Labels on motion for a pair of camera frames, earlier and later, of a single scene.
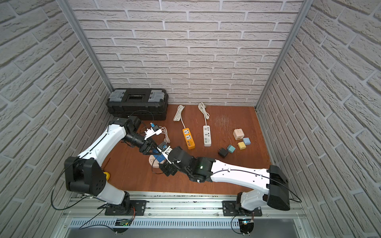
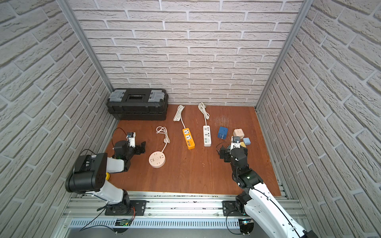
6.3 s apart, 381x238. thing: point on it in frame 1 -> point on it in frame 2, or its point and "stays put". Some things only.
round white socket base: x=154 y=162 stays put
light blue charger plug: x=247 y=141 stays put
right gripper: x=166 y=168 -> x=226 y=152
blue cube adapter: x=160 y=148 -> x=222 y=133
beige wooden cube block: x=238 y=134 stays put
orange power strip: x=188 y=138 stays put
